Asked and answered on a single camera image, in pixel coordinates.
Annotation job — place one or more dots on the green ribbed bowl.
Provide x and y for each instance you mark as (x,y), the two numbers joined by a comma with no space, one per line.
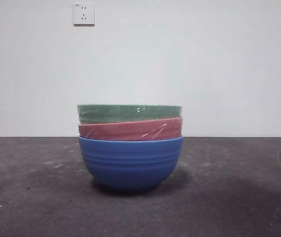
(130,112)

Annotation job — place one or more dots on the red ribbed bowl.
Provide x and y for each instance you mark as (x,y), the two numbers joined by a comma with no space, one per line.
(130,130)

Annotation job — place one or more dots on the blue ribbed bowl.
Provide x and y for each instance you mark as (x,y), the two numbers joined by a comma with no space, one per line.
(130,164)

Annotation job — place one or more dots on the white wall socket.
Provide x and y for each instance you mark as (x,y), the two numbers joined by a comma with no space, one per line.
(84,14)

